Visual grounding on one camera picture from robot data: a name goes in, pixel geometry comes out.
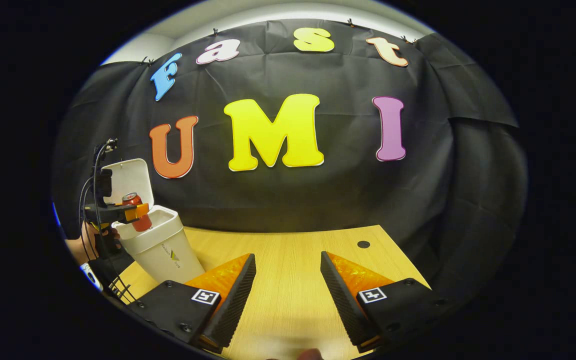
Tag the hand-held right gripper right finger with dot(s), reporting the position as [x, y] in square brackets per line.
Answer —
[343, 300]

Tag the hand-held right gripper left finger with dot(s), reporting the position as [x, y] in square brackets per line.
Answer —
[233, 300]

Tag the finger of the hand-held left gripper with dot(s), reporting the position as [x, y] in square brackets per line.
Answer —
[110, 213]

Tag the red pop can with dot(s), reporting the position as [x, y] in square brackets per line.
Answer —
[143, 225]

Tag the white desktop garbage bin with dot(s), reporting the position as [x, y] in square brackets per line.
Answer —
[168, 250]

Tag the wooden desktop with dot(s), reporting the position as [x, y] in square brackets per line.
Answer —
[288, 260]

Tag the round black desk hole cap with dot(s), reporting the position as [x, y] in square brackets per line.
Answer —
[363, 244]

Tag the black backdrop cloth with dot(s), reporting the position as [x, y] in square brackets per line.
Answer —
[343, 200]

